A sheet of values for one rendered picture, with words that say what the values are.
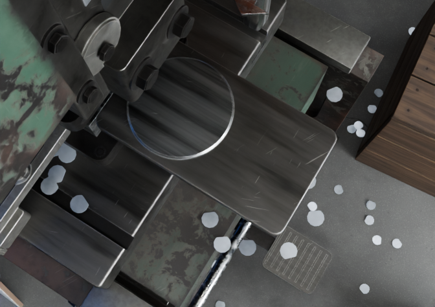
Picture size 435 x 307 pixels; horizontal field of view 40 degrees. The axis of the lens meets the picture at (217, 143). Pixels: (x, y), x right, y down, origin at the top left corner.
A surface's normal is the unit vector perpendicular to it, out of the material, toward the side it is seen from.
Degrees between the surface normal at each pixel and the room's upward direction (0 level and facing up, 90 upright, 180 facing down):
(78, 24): 90
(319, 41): 0
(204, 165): 0
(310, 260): 0
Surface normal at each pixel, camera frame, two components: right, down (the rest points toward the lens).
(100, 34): 0.85, 0.51
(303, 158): 0.00, -0.25
